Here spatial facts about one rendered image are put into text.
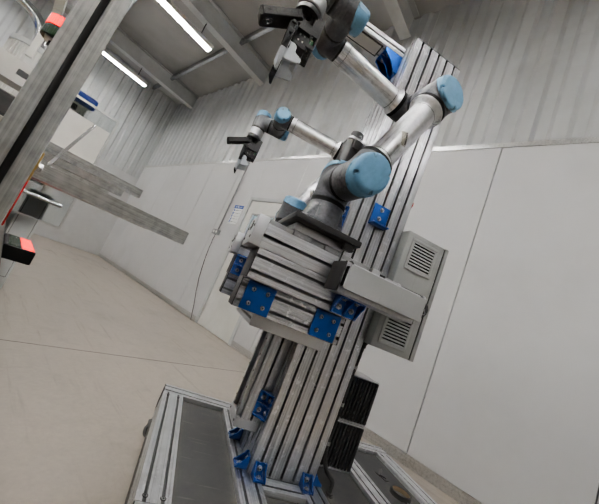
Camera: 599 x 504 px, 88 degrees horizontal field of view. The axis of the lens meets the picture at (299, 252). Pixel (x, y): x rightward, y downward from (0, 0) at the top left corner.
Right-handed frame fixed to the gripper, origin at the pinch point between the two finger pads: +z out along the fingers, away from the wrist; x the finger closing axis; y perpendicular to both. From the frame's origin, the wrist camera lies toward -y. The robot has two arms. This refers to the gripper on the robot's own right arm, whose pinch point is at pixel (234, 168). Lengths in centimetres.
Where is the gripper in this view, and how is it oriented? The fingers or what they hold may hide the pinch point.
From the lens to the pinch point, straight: 167.6
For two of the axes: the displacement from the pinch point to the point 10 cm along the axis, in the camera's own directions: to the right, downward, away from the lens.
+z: -3.8, 9.1, -1.6
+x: -3.1, 0.4, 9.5
